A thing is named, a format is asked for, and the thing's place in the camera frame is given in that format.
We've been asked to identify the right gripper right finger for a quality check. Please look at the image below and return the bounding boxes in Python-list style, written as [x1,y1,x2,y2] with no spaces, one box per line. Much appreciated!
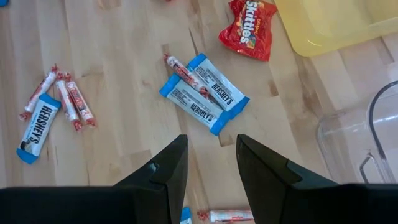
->
[235,133,398,224]

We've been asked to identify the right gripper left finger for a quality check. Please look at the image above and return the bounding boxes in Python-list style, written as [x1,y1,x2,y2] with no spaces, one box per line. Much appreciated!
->
[0,134,189,224]

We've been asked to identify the white blue Hershey's bar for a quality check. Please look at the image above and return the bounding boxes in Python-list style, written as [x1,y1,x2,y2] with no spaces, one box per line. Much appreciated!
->
[179,206,193,224]
[16,93,62,165]
[187,52,251,121]
[159,73,231,137]

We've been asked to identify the Smarties candy roll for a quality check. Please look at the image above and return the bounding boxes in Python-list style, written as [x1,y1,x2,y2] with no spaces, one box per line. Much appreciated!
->
[197,209,254,223]
[55,72,84,132]
[18,64,60,121]
[63,73,98,128]
[163,53,211,99]

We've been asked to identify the red Skittles candy bag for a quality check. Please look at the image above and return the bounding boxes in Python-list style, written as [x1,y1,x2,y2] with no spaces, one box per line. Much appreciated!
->
[217,0,278,62]

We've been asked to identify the clear plastic bin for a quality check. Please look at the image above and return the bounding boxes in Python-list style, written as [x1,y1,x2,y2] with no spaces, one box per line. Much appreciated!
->
[316,80,398,184]

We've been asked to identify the yellow plastic bin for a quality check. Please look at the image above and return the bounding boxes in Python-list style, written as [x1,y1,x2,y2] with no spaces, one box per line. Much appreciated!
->
[273,0,398,58]

